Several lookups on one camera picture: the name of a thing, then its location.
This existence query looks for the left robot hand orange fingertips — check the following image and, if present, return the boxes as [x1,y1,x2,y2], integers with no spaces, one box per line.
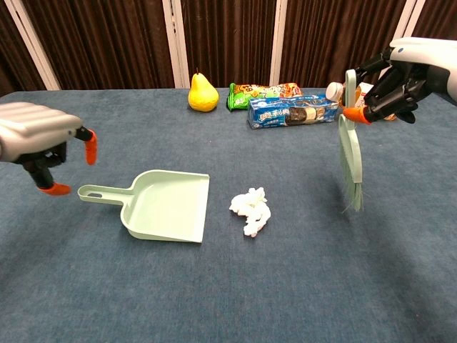
[0,101,98,197]

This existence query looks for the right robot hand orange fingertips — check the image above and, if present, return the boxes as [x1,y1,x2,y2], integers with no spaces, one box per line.
[342,37,450,124]

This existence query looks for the mint green hand broom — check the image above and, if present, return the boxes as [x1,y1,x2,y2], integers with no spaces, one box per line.
[337,69,364,214]

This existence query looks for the mint green plastic dustpan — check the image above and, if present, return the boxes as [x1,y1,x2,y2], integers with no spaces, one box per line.
[77,169,211,244]

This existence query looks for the white paper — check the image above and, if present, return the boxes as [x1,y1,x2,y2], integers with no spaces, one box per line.
[228,186,272,238]

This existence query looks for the amber tea bottle white cap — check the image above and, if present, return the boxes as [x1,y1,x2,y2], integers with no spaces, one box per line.
[325,81,399,122]

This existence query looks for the dark brown pleated curtain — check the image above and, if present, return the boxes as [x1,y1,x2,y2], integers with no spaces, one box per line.
[0,0,457,97]

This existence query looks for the blue cookie box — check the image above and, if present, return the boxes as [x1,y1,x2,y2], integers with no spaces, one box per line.
[247,94,340,130]

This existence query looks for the yellow pear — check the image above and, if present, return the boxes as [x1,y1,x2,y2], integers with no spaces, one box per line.
[188,68,220,113]

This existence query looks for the blue felt table mat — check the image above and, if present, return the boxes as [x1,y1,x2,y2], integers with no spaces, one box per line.
[0,85,457,343]

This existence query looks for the green snack bag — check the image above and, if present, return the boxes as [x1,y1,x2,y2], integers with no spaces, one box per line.
[226,82,303,112]

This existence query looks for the white screen frame post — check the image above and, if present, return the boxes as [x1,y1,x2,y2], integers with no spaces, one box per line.
[4,0,61,91]
[269,0,287,88]
[391,0,426,42]
[162,0,191,89]

